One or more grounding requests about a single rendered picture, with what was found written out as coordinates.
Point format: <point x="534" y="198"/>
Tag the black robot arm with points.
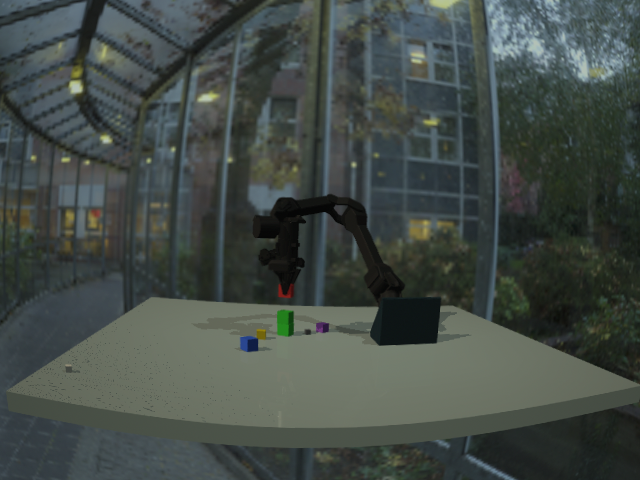
<point x="284" y="221"/>

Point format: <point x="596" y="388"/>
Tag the red block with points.
<point x="289" y="292"/>

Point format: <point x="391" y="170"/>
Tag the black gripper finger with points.
<point x="297" y="271"/>
<point x="285" y="279"/>

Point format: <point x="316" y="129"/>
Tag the green block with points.
<point x="285" y="330"/>
<point x="285" y="317"/>

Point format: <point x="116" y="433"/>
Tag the blue block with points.
<point x="249" y="343"/>

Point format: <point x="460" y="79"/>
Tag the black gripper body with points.
<point x="289" y="260"/>

